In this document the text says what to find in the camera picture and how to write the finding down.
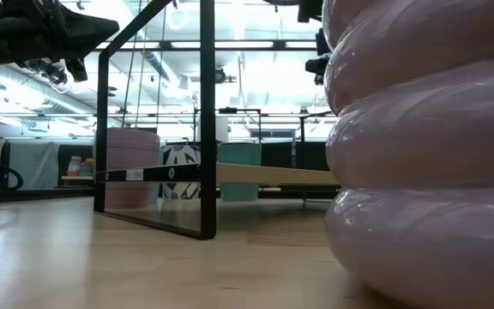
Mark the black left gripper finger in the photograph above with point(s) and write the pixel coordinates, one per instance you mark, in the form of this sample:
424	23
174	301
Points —
77	68
84	30

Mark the pink ribbed mug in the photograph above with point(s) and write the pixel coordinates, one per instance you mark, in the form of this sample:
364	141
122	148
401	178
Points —
131	150

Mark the blue white patterned mug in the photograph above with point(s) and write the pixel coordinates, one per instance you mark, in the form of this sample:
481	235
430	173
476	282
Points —
178	154

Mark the teal cup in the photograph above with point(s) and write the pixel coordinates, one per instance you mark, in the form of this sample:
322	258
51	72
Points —
238	153

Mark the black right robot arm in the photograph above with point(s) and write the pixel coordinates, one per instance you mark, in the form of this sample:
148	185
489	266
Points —
323	43

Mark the red white plastic bottle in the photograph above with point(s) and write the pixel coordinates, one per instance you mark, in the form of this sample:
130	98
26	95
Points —
74	166

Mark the colourful stacked containers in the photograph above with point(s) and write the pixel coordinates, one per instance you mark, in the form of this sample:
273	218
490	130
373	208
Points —
87	168

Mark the grey-green fabric panel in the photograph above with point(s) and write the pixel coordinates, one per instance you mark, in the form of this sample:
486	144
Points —
34	165

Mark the small wooden shelf board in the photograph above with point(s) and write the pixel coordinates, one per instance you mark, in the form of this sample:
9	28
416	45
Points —
77	177

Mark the black partition panel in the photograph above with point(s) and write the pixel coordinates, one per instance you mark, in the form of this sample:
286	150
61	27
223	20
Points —
281	154

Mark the pink bubble-shaped mug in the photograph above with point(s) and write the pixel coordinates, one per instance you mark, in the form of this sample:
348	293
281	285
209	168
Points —
423	150

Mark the black ceiling-mounted camera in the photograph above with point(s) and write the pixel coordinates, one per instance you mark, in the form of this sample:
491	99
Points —
54	75

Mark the black overhead frame beam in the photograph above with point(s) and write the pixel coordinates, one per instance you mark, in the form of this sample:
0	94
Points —
251	49

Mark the black metal stand frame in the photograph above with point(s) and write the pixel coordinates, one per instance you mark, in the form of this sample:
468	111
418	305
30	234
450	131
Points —
238	110

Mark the black metal rack frame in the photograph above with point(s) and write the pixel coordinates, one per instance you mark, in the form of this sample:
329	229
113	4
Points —
207	129

